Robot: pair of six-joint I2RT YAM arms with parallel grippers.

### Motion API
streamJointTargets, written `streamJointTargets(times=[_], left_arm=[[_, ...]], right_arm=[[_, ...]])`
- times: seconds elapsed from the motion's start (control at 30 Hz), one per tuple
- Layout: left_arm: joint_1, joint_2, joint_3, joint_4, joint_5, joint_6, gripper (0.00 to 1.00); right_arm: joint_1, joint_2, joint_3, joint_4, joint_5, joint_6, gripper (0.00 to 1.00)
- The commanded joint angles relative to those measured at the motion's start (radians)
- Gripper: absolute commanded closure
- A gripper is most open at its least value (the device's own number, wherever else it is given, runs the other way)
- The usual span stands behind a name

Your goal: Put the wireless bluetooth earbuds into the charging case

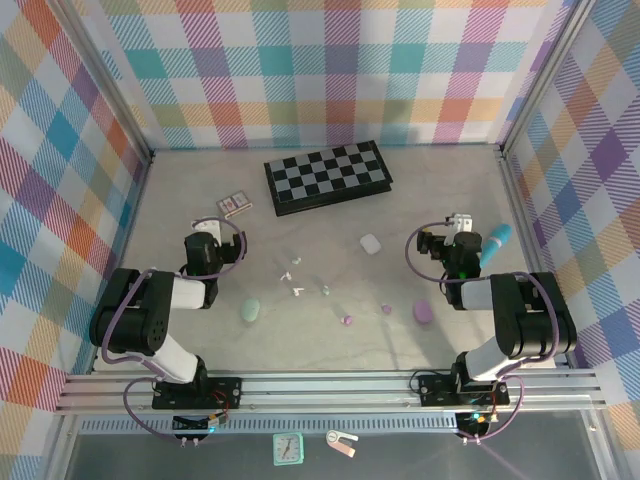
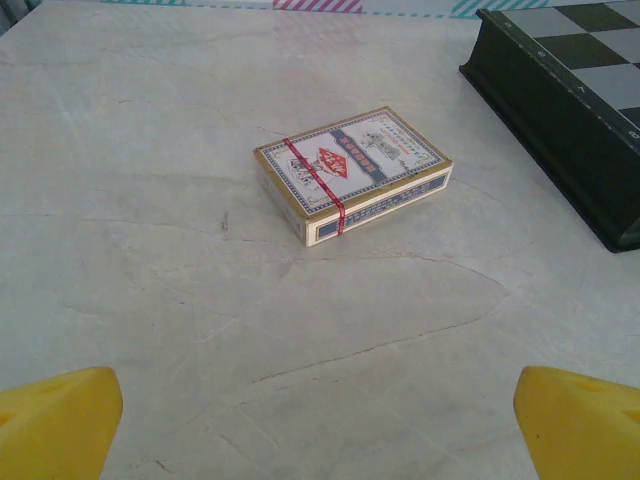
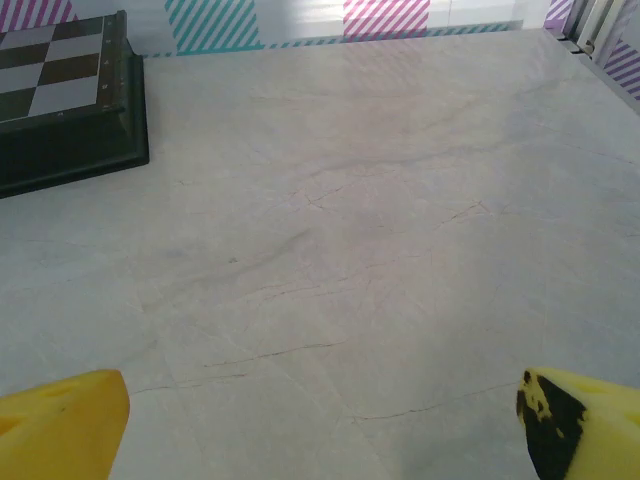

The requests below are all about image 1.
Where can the purple earbud charging case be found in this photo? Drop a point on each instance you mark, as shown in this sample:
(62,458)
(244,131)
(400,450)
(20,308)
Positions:
(423,311)

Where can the green earbud charging case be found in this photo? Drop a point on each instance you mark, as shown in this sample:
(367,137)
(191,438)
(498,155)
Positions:
(250,310)

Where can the white earbud charging case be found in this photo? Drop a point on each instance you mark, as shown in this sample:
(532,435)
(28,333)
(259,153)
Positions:
(370,244)

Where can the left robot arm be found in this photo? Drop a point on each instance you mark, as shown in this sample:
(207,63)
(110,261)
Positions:
(125,320)

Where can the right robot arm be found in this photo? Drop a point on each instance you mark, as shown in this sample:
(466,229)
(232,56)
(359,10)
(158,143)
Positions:
(530,320)

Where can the teal cylindrical device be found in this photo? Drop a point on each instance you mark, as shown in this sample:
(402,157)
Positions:
(495,245)

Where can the small playing card box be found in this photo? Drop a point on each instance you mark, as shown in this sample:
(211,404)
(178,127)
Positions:
(234,204)

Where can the black folding chessboard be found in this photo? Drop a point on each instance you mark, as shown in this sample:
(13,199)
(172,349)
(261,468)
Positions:
(325,170)

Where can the perforated metal strip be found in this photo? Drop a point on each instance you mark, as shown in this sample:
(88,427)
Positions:
(300,425)

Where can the teal square clock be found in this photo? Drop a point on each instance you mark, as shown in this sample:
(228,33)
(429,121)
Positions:
(288,449)

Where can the white and pink clip tool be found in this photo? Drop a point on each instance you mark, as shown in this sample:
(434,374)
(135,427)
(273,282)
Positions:
(340,442)

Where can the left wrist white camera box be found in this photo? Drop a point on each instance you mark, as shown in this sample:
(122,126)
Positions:
(210,227)

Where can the aluminium frame side bar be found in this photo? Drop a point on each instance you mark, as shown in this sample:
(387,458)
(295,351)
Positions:
(131,215)
(520,210)

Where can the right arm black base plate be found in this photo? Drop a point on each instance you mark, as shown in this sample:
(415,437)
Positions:
(435,390)

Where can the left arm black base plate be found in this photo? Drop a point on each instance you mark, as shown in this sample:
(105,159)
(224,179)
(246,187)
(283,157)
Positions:
(225,392)

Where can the aluminium frame post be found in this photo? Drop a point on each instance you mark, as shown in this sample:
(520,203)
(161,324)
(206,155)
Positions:
(542,75)
(117,95)

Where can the aluminium mounting rail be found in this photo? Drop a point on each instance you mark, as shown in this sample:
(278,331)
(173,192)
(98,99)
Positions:
(325,390)

